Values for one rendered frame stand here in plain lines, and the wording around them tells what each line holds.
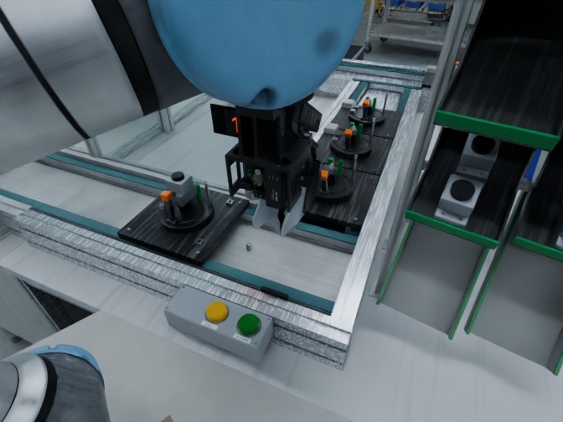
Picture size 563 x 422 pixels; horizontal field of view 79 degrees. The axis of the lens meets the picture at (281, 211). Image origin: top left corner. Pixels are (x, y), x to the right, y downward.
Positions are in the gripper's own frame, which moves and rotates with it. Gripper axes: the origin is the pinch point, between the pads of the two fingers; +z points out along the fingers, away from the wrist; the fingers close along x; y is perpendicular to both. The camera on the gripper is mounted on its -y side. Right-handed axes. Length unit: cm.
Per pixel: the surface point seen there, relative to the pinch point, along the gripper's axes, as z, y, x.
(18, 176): 32, -20, -102
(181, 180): 14.6, -19.4, -34.1
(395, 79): 32, -161, -3
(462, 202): -2.1, -11.3, 21.7
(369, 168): 26, -60, 3
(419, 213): 3.6, -14.3, 17.1
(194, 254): 26.2, -9.3, -25.8
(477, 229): 3.4, -13.3, 25.4
